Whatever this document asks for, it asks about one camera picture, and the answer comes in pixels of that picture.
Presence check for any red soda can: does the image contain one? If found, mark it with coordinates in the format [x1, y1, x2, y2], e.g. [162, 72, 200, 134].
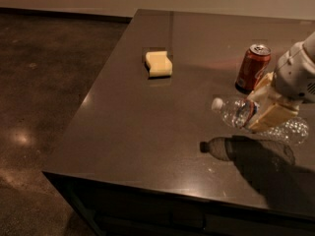
[235, 44, 271, 94]

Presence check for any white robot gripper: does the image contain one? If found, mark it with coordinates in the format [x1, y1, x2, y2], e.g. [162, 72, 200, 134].
[246, 32, 315, 133]

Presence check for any yellow sponge block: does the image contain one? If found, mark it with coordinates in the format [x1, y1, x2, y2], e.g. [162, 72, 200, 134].
[146, 51, 172, 78]

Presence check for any clear plastic water bottle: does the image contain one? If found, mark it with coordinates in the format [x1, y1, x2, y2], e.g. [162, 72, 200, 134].
[211, 96, 309, 145]

